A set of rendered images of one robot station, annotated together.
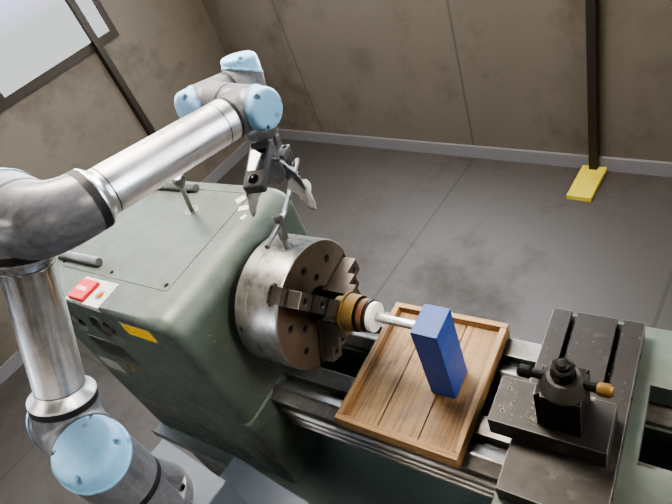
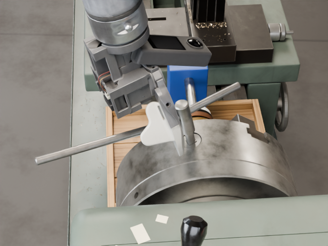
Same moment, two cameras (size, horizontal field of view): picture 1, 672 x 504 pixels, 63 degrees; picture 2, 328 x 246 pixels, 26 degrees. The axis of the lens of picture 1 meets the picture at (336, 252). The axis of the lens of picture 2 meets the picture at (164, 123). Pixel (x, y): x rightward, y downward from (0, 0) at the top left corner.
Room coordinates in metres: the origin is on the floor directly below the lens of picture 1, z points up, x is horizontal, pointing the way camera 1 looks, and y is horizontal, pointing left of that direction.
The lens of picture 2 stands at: (1.60, 0.57, 2.08)
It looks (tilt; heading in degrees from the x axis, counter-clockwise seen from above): 46 degrees down; 221
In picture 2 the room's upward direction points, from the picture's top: straight up
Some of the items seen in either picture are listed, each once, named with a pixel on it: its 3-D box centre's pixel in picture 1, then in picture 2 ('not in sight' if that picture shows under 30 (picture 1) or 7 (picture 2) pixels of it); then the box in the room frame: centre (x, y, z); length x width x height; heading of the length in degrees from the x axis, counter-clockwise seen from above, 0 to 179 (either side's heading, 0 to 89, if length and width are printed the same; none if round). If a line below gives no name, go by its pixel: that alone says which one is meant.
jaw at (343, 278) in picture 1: (344, 277); not in sight; (0.98, 0.01, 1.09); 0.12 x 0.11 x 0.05; 135
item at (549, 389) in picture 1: (563, 380); not in sight; (0.48, -0.26, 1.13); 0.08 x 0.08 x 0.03
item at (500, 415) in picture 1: (551, 418); (209, 27); (0.50, -0.24, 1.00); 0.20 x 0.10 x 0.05; 45
